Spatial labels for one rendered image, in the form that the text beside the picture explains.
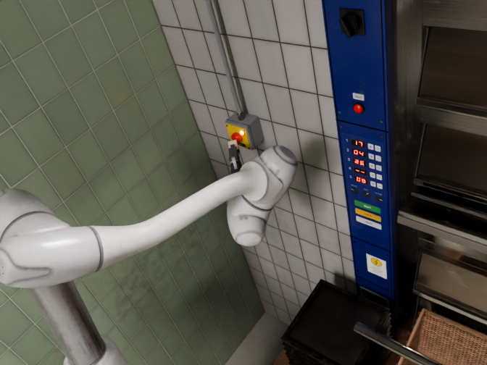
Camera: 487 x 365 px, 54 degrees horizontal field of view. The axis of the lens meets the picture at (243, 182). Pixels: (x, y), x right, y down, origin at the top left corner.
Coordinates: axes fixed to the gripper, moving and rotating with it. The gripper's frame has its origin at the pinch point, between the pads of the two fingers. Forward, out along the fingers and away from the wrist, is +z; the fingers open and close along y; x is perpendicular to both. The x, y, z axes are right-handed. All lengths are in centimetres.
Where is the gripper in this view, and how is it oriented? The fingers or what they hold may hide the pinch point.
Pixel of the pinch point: (233, 148)
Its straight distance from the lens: 158.2
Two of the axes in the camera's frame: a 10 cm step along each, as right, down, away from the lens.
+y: 2.3, 7.2, 6.6
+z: -1.2, -6.5, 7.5
